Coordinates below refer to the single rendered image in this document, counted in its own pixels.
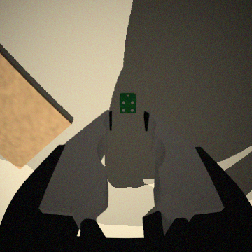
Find green die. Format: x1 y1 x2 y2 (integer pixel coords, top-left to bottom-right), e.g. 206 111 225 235
120 93 137 113

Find tan mat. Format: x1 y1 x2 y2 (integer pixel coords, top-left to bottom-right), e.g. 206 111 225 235
0 51 72 169

